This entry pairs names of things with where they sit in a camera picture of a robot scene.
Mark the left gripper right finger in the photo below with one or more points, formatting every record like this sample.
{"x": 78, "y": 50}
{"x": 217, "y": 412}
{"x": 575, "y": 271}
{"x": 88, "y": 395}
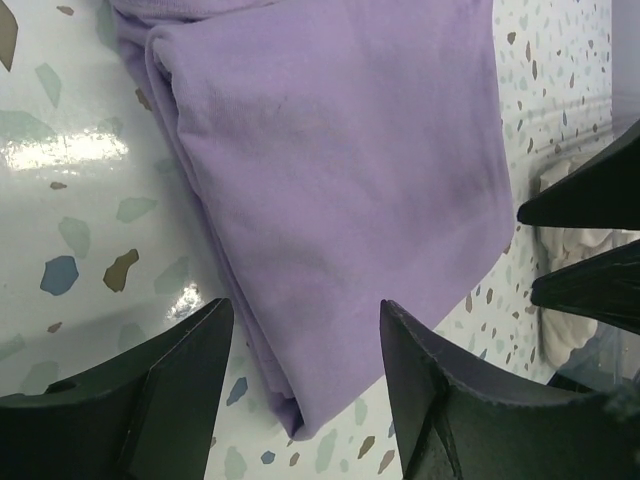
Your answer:
{"x": 457, "y": 416}

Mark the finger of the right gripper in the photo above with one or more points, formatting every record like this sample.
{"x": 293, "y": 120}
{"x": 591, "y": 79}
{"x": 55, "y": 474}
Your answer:
{"x": 604, "y": 287}
{"x": 602, "y": 193}

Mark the purple t-shirt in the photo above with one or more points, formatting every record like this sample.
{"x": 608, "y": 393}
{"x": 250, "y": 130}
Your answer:
{"x": 344, "y": 152}

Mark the clear plastic bin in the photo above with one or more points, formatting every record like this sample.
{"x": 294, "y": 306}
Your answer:
{"x": 605, "y": 362}

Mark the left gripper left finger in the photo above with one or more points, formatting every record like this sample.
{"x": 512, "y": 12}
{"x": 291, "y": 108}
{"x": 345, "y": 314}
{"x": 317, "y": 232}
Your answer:
{"x": 148, "y": 413}

